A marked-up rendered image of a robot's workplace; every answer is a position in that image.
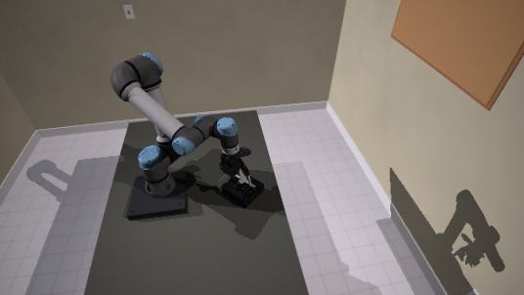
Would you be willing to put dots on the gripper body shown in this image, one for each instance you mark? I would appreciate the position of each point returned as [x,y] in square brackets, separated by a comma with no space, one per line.
[231,165]

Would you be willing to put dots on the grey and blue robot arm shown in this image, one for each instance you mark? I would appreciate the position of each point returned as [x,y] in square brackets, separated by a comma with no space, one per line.
[174,138]

